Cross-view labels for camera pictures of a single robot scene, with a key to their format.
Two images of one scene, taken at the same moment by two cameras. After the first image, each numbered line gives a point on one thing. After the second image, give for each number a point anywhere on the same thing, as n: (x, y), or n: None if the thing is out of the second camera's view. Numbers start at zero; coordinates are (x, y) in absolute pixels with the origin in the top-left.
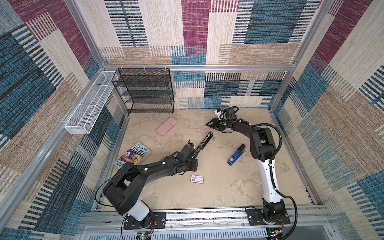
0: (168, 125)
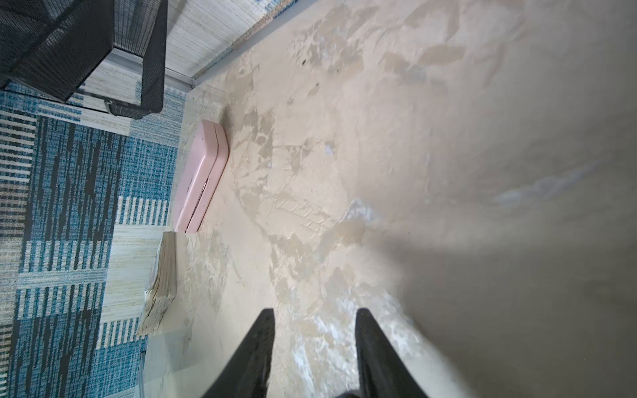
0: (204, 177)
